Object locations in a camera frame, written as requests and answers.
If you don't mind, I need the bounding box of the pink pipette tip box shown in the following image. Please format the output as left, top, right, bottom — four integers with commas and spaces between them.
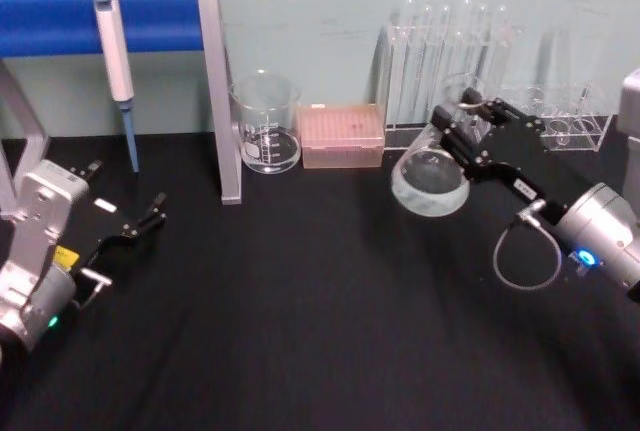
297, 102, 386, 170

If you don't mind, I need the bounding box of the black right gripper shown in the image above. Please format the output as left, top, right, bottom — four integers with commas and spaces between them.
431, 86, 570, 227

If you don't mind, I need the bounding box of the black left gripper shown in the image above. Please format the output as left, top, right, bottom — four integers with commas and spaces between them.
53, 159, 169, 280

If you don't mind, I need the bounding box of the low clear acrylic rack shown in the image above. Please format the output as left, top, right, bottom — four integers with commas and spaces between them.
499, 81, 619, 153

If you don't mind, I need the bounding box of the tall clear glass cylinder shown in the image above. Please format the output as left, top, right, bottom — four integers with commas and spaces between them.
536, 0, 601, 102

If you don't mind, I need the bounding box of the blue and grey pipette stand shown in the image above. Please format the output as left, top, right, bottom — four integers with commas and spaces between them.
0, 0, 243, 218

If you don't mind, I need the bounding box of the clear acrylic test tube rack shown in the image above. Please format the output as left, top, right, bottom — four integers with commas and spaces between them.
381, 24, 512, 152

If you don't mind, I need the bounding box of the grey right gripper cable loop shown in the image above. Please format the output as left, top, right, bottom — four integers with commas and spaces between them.
492, 199, 565, 292

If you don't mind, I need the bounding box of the white and blue pipette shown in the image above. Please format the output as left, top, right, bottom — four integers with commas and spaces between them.
90, 0, 142, 174

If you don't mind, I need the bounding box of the clear glass test tube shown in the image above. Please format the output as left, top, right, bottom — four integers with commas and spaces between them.
451, 29, 466, 77
420, 4, 436, 122
475, 2, 490, 87
494, 2, 510, 97
390, 32, 404, 125
459, 0, 474, 82
437, 2, 452, 102
403, 0, 418, 122

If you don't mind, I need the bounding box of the black table cloth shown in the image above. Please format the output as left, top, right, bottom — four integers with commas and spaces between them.
0, 134, 640, 431

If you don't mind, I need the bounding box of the clear glass beaker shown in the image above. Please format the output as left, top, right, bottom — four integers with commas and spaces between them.
229, 70, 303, 176

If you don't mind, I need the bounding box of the clear glass conical flask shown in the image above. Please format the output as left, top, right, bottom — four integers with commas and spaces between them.
391, 73, 489, 215

